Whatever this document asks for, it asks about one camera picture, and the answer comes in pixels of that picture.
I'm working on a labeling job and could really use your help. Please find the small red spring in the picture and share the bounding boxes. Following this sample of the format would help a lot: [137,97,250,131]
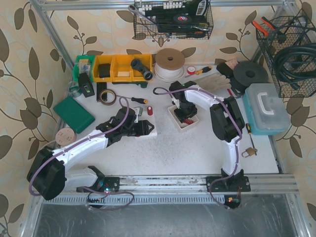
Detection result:
[184,119,194,125]

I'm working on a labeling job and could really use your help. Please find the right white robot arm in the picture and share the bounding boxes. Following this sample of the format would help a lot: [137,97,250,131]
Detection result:
[153,81,245,178]

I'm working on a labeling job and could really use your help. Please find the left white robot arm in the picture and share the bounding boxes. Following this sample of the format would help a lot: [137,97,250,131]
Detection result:
[27,105,155,200]

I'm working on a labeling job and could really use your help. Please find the white spring tray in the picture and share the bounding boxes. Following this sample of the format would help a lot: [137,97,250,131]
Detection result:
[168,105,199,133]

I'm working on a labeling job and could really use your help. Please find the orange tipped black screwdriver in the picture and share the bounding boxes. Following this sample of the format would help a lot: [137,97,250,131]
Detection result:
[125,97,148,104]

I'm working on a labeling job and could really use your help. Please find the red white tape roll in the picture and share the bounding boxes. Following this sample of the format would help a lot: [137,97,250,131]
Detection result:
[187,66,196,75]

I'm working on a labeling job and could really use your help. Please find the brown tape roll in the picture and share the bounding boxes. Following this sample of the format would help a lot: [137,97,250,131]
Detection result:
[99,89,117,106]

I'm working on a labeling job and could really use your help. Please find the beige work glove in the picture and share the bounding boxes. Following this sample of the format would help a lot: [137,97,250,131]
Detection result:
[194,73,231,93]

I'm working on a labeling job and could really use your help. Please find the black rectangular block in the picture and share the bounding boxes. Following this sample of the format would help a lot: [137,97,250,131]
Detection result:
[216,62,234,78]

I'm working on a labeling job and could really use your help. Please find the yellow storage bin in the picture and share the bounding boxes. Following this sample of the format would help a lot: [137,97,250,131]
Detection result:
[92,54,153,82]

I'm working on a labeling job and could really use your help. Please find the small yellow black screwdriver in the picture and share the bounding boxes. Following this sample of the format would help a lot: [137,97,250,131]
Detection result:
[245,123,257,155]

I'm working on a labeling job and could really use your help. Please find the sandpaper sheet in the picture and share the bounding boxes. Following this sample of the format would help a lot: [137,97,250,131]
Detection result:
[225,58,238,70]

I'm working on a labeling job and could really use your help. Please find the black pipe fitting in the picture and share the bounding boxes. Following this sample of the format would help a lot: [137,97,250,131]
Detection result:
[130,59,153,81]

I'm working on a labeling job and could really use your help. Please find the black plastic spool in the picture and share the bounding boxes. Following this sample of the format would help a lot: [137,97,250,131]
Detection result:
[230,61,269,93]

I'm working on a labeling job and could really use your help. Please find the black box in bin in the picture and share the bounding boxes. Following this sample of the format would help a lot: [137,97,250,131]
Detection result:
[98,63,111,78]

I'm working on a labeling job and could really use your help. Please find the black green meter device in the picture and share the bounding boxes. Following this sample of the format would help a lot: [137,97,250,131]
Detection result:
[78,73,95,98]

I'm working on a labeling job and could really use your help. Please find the brass padlock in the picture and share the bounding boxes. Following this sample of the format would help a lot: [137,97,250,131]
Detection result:
[241,147,257,158]

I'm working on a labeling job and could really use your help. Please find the green foam pad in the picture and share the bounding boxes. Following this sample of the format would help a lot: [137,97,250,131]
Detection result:
[53,96,95,134]

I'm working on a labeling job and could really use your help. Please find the teal plastic case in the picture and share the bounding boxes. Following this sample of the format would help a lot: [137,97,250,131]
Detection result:
[242,83,291,135]

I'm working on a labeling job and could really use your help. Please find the round sanding disc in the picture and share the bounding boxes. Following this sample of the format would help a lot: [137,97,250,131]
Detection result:
[55,127,77,147]

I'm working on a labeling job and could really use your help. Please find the glass jar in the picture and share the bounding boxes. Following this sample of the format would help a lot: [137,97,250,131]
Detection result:
[68,81,81,98]

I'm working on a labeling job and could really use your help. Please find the green storage bin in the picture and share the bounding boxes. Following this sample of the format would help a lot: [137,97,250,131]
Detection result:
[73,55,95,82]

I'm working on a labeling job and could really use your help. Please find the white peg base plate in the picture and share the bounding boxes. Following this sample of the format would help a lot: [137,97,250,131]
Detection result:
[135,111,158,140]

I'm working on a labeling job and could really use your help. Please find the red handled hex key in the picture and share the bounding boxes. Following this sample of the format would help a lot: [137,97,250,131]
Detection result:
[227,89,236,98]

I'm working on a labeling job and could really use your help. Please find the white cable coil spool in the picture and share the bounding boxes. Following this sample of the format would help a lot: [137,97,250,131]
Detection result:
[154,48,185,83]

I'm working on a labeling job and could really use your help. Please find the wire basket with tools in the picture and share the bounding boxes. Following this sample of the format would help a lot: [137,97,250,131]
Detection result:
[128,0,213,41]

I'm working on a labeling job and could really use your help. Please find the orange handled pliers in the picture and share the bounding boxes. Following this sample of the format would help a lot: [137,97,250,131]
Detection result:
[251,16,277,38]

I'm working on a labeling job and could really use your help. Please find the black coiled hose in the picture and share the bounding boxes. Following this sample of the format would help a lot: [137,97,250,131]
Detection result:
[274,14,316,84]

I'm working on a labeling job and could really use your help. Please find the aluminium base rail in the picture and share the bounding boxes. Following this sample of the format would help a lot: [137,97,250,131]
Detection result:
[49,174,299,206]

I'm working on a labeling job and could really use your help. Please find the wire basket with hose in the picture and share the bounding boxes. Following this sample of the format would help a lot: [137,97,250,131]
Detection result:
[251,15,316,98]

